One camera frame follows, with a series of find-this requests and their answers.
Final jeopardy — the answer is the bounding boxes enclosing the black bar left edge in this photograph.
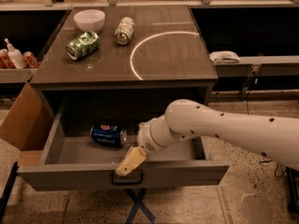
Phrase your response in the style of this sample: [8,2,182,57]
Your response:
[0,161,18,221]

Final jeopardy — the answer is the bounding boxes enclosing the crushed green soda can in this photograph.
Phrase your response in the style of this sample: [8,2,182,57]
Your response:
[66,31,100,61]

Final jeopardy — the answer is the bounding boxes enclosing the pale green soda can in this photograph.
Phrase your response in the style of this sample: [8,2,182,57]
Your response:
[115,17,135,45]

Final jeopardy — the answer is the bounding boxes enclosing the white bowl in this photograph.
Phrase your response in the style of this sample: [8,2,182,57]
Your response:
[74,9,106,33]

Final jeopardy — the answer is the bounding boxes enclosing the brown cardboard box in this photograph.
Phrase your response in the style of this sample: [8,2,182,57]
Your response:
[0,83,53,166]

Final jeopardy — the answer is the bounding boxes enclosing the black stand right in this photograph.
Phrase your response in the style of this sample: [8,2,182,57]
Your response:
[286,167,299,214]

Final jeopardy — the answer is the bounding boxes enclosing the grey open drawer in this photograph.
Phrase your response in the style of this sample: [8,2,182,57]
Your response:
[18,95,230,191]

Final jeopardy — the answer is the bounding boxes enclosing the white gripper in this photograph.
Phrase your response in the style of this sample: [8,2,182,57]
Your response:
[116,116,181,176]

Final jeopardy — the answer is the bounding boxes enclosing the white folded cloth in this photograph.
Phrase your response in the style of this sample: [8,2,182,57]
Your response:
[209,50,240,63]

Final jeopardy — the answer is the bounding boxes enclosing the red soda can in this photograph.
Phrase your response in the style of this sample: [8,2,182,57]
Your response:
[23,51,39,68]

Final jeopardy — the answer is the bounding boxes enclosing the black drawer handle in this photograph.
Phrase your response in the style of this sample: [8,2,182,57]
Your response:
[110,172,144,186]

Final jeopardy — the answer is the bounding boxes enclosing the grey cabinet counter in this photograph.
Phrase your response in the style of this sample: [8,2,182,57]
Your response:
[31,6,218,110]

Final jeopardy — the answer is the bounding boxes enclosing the red can at edge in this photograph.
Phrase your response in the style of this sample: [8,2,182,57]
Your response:
[0,49,14,68]

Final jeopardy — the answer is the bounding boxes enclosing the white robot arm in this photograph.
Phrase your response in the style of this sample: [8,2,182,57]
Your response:
[116,99,299,176]

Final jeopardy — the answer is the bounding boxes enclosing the blue pepsi can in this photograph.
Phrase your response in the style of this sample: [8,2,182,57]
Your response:
[91,124,127,148]

